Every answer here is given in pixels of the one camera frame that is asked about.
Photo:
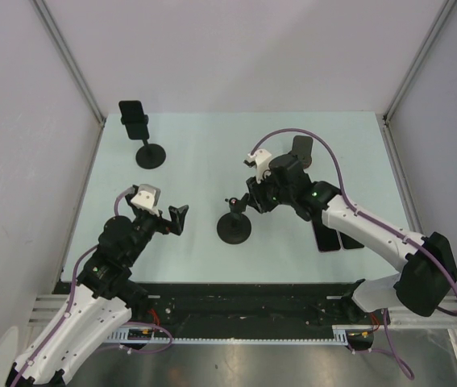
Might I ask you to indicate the brown-based phone stand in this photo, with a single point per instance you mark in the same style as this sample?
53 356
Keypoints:
302 148

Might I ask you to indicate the white cable duct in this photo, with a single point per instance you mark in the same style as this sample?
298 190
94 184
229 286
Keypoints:
335 336

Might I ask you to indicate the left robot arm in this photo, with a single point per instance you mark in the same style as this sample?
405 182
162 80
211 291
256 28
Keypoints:
102 298

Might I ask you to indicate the aluminium frame post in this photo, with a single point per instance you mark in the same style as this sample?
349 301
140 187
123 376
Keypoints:
441 19
55 34

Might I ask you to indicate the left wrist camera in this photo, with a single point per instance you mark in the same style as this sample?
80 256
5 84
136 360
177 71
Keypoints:
146 198

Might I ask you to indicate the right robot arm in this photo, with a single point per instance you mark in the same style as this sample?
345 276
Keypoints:
425 265

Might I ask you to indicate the right aluminium frame post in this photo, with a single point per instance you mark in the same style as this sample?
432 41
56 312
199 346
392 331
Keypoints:
441 19

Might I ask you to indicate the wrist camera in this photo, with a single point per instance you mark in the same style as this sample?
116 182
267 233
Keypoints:
259 160
146 198

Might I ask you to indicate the black phone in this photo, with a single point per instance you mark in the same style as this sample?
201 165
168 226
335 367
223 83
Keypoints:
349 243
131 111

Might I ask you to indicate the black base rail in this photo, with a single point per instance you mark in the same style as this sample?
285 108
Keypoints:
272 311

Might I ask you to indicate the purple-edged phone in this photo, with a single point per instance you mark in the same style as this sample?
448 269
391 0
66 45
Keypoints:
327 239

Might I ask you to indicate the left aluminium frame post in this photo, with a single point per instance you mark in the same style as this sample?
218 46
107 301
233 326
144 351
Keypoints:
55 34

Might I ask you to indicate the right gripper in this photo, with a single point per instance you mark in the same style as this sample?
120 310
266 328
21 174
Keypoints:
256 194

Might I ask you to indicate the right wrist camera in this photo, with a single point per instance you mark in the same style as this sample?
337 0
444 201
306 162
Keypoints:
259 160

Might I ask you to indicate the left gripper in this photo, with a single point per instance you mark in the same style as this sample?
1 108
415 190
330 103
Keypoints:
176 225

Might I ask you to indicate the black phone stand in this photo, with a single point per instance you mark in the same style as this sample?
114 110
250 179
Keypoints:
233 227
149 156

